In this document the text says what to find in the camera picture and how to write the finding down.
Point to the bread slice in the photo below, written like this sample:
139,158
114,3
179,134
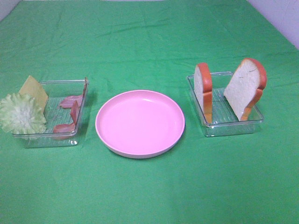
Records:
246,87
203,89

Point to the bacon strip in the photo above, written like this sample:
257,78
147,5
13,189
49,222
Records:
68,101
68,128

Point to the green lettuce leaf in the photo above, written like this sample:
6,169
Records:
21,114

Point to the pink round plate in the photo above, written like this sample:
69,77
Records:
140,124

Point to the green table cloth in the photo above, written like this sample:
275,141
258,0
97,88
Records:
122,46

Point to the clear right bread tray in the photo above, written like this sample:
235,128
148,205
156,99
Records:
224,120

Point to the clear left ingredient tray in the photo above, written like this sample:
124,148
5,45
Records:
55,115

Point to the yellow cheese slice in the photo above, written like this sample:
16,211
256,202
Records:
33,88

